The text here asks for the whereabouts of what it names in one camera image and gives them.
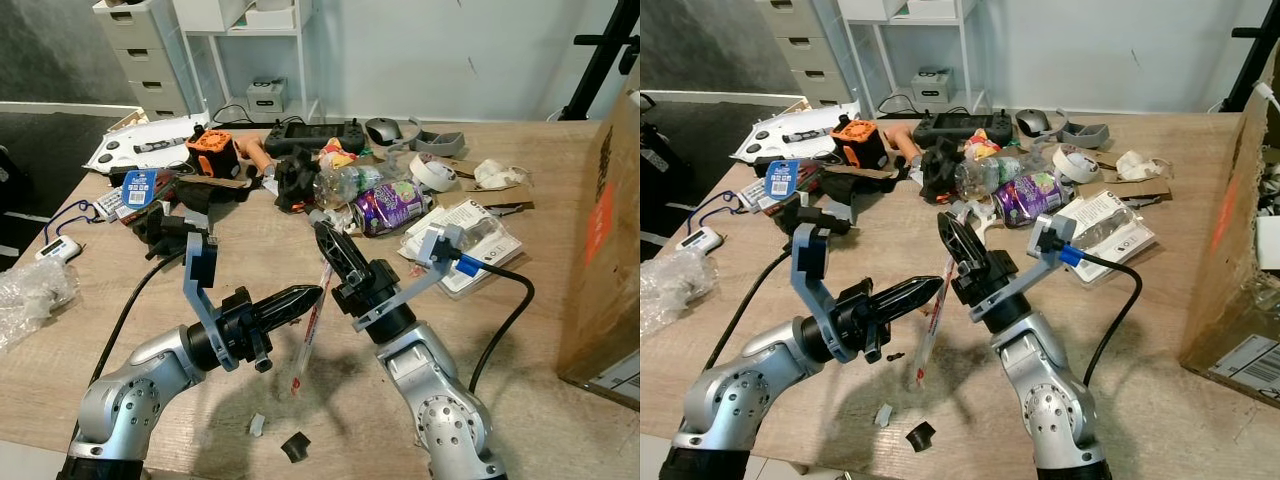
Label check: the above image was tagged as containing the grey drawer cabinet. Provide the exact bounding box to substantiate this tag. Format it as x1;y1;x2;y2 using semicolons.
754;0;852;107
92;0;197;120

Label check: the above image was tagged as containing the white metal shelf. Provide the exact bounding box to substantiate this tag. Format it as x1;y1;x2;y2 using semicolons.
174;0;322;124
837;0;977;114

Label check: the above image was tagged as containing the thin red white straw wrapper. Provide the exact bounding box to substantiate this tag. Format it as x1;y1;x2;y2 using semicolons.
913;254;952;389
290;262;332;398

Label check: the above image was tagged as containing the white flat panel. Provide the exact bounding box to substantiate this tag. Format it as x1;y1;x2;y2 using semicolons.
729;103;853;163
84;111;217;174

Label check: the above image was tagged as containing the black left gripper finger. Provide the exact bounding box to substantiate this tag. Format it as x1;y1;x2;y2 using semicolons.
264;299;320;327
874;277;944;302
878;291;940;320
260;285;324;310

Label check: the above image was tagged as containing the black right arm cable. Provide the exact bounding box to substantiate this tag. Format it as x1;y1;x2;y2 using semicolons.
1058;243;1144;390
452;252;537;397

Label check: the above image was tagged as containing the blue lanyard cord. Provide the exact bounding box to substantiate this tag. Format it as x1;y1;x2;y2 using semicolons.
42;198;111;243
688;188;749;233

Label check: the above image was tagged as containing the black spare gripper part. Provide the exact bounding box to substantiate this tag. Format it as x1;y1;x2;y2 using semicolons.
779;193;853;239
134;203;213;262

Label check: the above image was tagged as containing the black stand pole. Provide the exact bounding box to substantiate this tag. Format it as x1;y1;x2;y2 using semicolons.
1219;0;1280;113
559;0;641;122

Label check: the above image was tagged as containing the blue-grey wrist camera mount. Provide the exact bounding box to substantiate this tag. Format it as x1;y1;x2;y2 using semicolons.
351;224;467;333
183;231;247;373
789;221;863;364
967;214;1077;324

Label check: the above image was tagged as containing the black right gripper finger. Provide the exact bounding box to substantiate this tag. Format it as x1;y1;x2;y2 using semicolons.
326;228;374;283
950;220;995;273
936;211;973;281
312;220;351;289

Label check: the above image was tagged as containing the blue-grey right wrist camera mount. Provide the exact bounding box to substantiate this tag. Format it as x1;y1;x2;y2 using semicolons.
351;224;467;333
967;214;1077;324

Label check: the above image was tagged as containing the crumpled white tape wad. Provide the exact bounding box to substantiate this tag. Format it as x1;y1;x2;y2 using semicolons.
472;157;532;192
1114;149;1172;184

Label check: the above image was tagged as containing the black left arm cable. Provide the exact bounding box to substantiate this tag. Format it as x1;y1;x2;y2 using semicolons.
704;246;803;373
88;248;193;393

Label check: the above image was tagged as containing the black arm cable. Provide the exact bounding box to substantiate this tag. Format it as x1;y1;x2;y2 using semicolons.
704;246;803;373
1058;243;1144;390
452;252;537;397
88;248;193;393

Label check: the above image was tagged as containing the black handheld controller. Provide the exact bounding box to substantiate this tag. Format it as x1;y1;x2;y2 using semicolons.
914;109;1014;147
264;119;369;157

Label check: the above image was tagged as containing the tan wooden handle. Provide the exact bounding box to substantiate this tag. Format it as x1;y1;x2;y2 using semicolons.
884;124;922;162
237;134;272;172

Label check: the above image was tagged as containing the white tape roll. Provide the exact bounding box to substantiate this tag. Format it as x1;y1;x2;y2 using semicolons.
409;152;460;192
1051;144;1102;185

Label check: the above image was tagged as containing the brown cardboard box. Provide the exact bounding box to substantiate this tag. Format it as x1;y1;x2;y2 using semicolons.
1179;82;1280;408
556;88;641;412

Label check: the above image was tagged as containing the orange black cube device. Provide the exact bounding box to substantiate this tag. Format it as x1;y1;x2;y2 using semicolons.
832;117;892;172
186;127;242;182

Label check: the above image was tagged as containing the white printed blister pack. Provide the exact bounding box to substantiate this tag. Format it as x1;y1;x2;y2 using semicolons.
399;197;524;297
1054;188;1157;283

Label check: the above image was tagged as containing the brown cardboard scrap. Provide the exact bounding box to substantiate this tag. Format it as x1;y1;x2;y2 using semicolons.
440;157;536;213
1085;149;1173;203

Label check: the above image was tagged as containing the grey plastic bracket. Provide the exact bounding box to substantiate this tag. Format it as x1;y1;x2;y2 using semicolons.
1059;119;1112;149
411;127;468;157

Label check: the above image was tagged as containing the black fan part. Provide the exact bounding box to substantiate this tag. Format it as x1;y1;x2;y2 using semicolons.
274;147;322;214
919;137;967;205

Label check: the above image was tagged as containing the small grey box device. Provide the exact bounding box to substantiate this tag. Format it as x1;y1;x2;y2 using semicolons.
911;67;954;104
246;77;289;114

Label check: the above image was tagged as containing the small white timer device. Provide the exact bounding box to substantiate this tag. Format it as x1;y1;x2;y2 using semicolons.
36;237;82;264
674;227;724;254

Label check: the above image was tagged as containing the blue white product tag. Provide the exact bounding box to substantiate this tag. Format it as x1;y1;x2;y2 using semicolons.
764;159;805;202
119;169;162;212

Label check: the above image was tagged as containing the clear crumpled plastic bag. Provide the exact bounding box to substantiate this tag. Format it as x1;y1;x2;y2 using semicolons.
640;249;717;333
0;261;80;353

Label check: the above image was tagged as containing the crushed purple drink can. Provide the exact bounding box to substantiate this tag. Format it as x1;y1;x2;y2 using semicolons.
992;171;1067;227
349;179;434;239

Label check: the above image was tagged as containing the colourful snack wrapper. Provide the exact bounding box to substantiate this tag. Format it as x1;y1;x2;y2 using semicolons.
317;137;360;172
961;129;1002;162

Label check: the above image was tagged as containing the clear plastic bottle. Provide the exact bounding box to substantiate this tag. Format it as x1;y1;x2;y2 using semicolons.
314;164;393;208
954;154;1033;198

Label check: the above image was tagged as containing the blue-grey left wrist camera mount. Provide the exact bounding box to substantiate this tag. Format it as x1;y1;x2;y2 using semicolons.
789;221;863;364
183;231;247;373

